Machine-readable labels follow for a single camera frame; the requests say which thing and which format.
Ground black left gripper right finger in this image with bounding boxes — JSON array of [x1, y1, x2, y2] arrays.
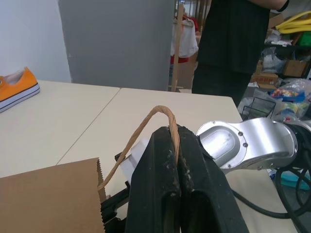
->
[[176, 125, 250, 233]]

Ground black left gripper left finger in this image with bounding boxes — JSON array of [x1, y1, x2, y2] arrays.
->
[[124, 126, 182, 233]]

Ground brown paper bag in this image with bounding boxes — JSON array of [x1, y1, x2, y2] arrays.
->
[[0, 105, 181, 233]]

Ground blue box of colourful toys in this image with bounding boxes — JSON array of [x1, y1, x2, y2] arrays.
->
[[270, 86, 306, 100]]

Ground teal plastic tray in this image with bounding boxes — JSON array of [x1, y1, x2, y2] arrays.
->
[[281, 172, 311, 191]]

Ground cardboard box with red print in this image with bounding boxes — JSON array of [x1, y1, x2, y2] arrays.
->
[[249, 72, 279, 86]]

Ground wooden clothes stand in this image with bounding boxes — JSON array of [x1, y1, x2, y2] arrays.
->
[[168, 3, 185, 92]]

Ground grey partition panel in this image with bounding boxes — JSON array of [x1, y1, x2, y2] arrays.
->
[[57, 0, 176, 92]]

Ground orange canvas sneaker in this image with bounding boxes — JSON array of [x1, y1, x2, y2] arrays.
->
[[0, 67, 41, 114]]

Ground person in black clothes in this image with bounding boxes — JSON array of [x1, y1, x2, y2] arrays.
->
[[191, 0, 291, 108]]

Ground white hanging garment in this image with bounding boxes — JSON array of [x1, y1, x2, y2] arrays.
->
[[170, 17, 199, 59]]

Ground plain cardboard box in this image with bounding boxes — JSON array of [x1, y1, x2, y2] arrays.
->
[[282, 59, 308, 78]]

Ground yellow foam tubes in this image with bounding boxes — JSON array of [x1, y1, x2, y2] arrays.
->
[[277, 10, 311, 35]]

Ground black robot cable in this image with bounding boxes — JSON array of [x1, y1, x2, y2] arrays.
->
[[232, 125, 311, 219]]

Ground black wire basket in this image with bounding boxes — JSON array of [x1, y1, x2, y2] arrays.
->
[[242, 95, 277, 122]]

